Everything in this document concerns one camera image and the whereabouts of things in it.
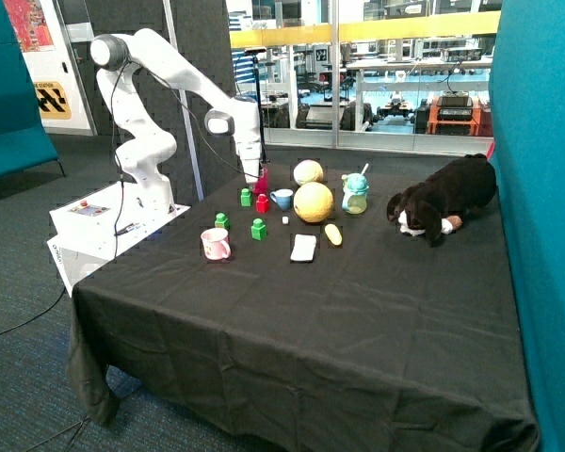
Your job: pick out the green block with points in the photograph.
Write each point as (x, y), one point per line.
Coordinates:
(245, 197)
(258, 229)
(222, 221)

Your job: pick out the pink mug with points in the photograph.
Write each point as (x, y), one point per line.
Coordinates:
(215, 242)

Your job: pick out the magenta plastic cup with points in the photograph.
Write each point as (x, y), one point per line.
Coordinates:
(261, 186)

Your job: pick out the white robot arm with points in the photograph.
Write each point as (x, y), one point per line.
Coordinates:
(134, 72)

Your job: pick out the blue cup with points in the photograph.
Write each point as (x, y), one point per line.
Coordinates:
(283, 198)

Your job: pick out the yellow toy banana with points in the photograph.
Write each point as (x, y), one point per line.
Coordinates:
(333, 233)

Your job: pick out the red block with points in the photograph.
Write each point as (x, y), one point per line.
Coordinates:
(262, 203)

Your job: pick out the dark brown plush dog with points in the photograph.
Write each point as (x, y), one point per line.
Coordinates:
(464, 184)

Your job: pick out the large yellow textured ball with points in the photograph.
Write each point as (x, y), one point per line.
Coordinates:
(313, 202)

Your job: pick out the teal partition wall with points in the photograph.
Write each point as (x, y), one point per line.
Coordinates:
(527, 90)

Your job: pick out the white folded cloth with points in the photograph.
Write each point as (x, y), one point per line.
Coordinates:
(303, 248)

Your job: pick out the teal sofa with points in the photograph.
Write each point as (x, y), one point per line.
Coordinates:
(24, 144)

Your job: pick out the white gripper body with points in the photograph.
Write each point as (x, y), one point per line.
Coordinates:
(249, 153)

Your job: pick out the green block front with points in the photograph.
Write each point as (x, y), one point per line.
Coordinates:
(258, 229)

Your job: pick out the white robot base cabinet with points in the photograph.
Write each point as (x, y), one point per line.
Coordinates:
(95, 229)

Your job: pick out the black tripod stand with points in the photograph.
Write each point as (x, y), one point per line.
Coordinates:
(253, 53)

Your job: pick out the black tablecloth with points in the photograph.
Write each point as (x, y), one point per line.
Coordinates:
(381, 344)

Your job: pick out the pale yellow small ball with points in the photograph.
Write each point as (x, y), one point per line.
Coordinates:
(307, 171)

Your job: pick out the green sippy cup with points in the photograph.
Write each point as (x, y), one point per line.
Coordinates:
(355, 189)

